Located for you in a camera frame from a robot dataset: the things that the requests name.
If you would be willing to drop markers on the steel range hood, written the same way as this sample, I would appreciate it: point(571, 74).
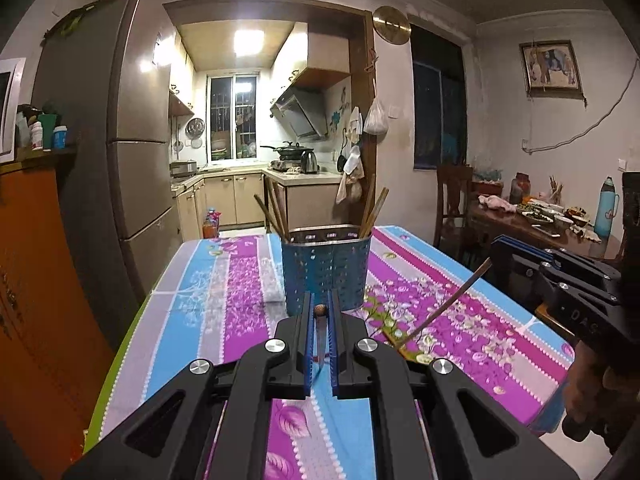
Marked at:
point(302, 113)

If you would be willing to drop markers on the beige kitchen base cabinets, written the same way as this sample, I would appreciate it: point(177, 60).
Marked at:
point(305, 199)

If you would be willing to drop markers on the white microwave oven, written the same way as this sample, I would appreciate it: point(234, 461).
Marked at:
point(11, 74)

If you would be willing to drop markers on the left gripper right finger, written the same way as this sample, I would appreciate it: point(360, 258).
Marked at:
point(430, 421)

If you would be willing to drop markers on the dark wooden side table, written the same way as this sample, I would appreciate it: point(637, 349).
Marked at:
point(488, 224)

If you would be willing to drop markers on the wooden chopstick five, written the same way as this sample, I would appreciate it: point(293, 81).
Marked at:
point(479, 272)

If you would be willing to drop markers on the dark curtained window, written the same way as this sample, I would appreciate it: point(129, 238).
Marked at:
point(440, 114)

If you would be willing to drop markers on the grey refrigerator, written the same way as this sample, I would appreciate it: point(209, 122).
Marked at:
point(104, 70)

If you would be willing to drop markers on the white hanging plastic bag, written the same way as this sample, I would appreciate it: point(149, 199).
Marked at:
point(376, 123)

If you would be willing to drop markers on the teal water bottle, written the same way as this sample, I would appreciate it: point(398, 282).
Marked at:
point(607, 208)

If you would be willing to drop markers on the wooden chopstick four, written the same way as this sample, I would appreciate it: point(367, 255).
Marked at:
point(320, 323)

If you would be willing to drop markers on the wooden chopstick two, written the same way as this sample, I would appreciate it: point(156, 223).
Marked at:
point(270, 202)

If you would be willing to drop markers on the wooden chopstick three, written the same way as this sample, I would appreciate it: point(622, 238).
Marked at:
point(278, 211)

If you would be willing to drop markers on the person right hand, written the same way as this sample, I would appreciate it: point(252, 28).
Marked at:
point(598, 395)

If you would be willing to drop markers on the framed elephant picture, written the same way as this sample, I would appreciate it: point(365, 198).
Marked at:
point(551, 70)

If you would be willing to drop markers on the black wok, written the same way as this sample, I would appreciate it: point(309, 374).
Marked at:
point(289, 150)

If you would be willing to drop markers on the wooden chopstick one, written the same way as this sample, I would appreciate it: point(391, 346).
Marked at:
point(269, 217)

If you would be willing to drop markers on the white medicine bottle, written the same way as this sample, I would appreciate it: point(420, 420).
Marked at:
point(36, 136)

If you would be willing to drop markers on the blue perforated utensil holder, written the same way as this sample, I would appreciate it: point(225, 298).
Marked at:
point(325, 258)

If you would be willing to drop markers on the gold round wall clock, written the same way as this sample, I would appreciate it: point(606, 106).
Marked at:
point(391, 25)

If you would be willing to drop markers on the wooden chopstick six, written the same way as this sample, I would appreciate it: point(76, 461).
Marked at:
point(367, 206)

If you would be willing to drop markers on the wooden chopstick seven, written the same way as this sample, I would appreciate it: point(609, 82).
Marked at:
point(373, 213)

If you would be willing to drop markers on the kitchen window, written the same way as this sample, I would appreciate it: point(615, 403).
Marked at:
point(231, 113)

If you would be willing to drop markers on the wooden chair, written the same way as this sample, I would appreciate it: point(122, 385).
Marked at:
point(454, 183)

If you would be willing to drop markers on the steel electric kettle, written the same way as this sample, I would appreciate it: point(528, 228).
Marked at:
point(309, 162)

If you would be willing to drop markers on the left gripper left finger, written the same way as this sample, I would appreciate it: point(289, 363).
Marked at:
point(210, 421)

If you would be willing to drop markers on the blue lidded cup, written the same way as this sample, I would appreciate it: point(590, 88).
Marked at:
point(59, 137)

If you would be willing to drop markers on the orange wooden cabinet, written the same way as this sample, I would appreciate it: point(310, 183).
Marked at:
point(54, 357)

